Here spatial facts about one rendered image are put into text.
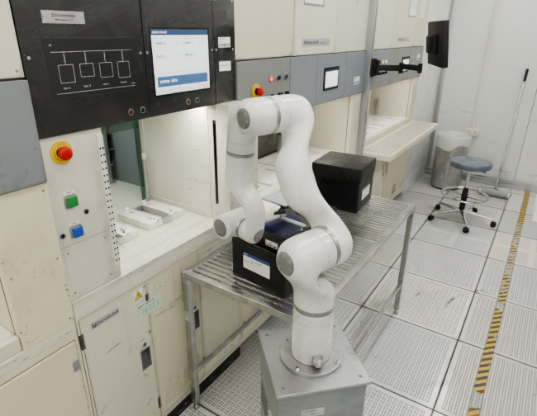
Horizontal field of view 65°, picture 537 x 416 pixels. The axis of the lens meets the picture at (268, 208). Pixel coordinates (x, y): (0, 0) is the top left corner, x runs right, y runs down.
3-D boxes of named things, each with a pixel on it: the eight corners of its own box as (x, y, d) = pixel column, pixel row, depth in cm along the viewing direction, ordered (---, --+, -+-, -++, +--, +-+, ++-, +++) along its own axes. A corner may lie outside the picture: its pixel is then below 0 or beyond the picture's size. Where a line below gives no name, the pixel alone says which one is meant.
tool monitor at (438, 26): (444, 84, 257) (454, 19, 243) (361, 78, 284) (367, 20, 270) (457, 78, 288) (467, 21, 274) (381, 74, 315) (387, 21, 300)
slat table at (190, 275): (301, 475, 173) (310, 323, 144) (192, 408, 203) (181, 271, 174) (398, 313, 274) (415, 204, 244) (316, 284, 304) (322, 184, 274)
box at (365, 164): (357, 214, 230) (361, 170, 220) (309, 204, 243) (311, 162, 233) (372, 197, 253) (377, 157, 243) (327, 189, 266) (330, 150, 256)
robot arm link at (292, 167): (297, 277, 118) (335, 259, 127) (325, 276, 108) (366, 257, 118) (244, 106, 117) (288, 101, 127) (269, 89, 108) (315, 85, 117)
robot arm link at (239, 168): (277, 158, 130) (267, 240, 144) (240, 143, 138) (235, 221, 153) (257, 165, 124) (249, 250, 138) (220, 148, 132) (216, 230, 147)
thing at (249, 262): (230, 272, 174) (230, 234, 167) (274, 248, 193) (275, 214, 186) (283, 299, 157) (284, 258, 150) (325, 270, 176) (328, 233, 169)
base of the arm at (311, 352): (351, 372, 123) (357, 320, 116) (288, 382, 120) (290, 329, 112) (330, 330, 140) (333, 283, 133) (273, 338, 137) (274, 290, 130)
